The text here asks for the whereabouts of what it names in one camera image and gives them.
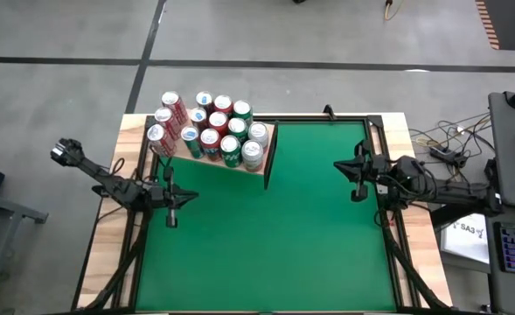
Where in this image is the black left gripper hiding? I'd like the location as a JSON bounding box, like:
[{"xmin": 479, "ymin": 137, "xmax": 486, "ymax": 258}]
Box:
[{"xmin": 145, "ymin": 164, "xmax": 200, "ymax": 228}]

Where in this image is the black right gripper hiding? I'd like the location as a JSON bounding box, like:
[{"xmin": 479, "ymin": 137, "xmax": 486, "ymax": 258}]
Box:
[{"xmin": 333, "ymin": 139, "xmax": 393, "ymax": 203}]

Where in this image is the red soda can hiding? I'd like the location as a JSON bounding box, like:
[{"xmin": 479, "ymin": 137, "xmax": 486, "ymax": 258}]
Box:
[{"xmin": 199, "ymin": 128, "xmax": 223, "ymax": 162}]

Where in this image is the slim silver can blue tab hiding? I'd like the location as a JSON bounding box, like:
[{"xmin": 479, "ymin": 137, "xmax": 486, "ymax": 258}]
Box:
[
  {"xmin": 180, "ymin": 125, "xmax": 205, "ymax": 159},
  {"xmin": 189, "ymin": 107, "xmax": 209, "ymax": 132}
]

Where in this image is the green Sprite can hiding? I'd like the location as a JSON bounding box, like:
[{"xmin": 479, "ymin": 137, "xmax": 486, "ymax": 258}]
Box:
[
  {"xmin": 219, "ymin": 134, "xmax": 244, "ymax": 169},
  {"xmin": 232, "ymin": 100, "xmax": 254, "ymax": 126},
  {"xmin": 227, "ymin": 116, "xmax": 249, "ymax": 144}
]

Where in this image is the red Fanta can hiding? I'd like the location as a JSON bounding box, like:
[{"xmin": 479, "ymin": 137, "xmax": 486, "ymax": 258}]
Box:
[
  {"xmin": 213, "ymin": 94, "xmax": 234, "ymax": 117},
  {"xmin": 207, "ymin": 111, "xmax": 230, "ymax": 137}
]

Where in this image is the blue silver Red Bull can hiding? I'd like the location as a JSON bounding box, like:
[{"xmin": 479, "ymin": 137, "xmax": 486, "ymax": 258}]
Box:
[{"xmin": 195, "ymin": 90, "xmax": 216, "ymax": 116}]

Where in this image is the black power adapter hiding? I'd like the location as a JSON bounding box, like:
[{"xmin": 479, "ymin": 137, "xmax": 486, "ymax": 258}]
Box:
[{"xmin": 429, "ymin": 146, "xmax": 468, "ymax": 167}]

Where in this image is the black support bar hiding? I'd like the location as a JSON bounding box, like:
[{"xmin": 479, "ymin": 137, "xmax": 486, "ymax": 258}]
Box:
[{"xmin": 430, "ymin": 201, "xmax": 481, "ymax": 228}]

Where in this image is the white paper sign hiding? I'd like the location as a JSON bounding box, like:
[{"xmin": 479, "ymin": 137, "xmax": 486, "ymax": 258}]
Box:
[{"xmin": 439, "ymin": 212, "xmax": 491, "ymax": 265}]

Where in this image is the gray metal desk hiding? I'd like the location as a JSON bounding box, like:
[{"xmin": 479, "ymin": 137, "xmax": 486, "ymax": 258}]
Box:
[{"xmin": 487, "ymin": 90, "xmax": 515, "ymax": 211}]

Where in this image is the gray metal stand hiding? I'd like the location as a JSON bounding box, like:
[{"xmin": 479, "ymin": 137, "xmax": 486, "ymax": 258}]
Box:
[{"xmin": 0, "ymin": 188, "xmax": 50, "ymax": 314}]

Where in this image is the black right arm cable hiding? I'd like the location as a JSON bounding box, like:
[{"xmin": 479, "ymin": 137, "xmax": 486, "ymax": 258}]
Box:
[{"xmin": 382, "ymin": 168, "xmax": 438, "ymax": 199}]

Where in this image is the wooden shelf black metal frame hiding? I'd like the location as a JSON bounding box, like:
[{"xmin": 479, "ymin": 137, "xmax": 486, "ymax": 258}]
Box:
[{"xmin": 145, "ymin": 101, "xmax": 279, "ymax": 190}]

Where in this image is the black table frame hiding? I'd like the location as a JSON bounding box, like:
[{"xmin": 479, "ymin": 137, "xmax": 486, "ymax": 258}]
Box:
[{"xmin": 71, "ymin": 114, "xmax": 453, "ymax": 314}]

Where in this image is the yellow cable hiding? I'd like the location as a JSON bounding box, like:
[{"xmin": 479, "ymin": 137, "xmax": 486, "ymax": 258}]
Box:
[{"xmin": 383, "ymin": 0, "xmax": 405, "ymax": 22}]

